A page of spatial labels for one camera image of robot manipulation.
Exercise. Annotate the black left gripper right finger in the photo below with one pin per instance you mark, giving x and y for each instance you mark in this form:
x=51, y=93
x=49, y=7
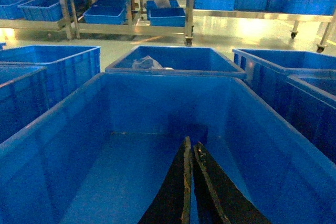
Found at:
x=218, y=198

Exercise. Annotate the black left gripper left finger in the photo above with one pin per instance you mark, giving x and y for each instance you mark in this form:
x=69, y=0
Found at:
x=172, y=204

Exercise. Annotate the empty blue plastic bin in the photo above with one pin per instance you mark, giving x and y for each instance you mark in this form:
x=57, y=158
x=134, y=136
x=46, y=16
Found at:
x=102, y=154

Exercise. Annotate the blue bin with red wrap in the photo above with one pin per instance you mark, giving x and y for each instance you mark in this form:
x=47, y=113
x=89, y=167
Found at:
x=312, y=111

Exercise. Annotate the blue bin behind red wrap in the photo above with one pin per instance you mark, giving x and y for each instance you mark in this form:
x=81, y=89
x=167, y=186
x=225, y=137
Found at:
x=266, y=68

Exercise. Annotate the blue bin with plastic bag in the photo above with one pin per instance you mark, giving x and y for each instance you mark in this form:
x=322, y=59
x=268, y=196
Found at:
x=196, y=61

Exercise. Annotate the clear plastic bag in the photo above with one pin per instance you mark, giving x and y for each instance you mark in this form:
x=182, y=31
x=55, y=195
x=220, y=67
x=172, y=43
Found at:
x=148, y=62

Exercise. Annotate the far steel wheeled rack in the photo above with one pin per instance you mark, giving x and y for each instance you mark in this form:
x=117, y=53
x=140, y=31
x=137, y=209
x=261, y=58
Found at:
x=120, y=17

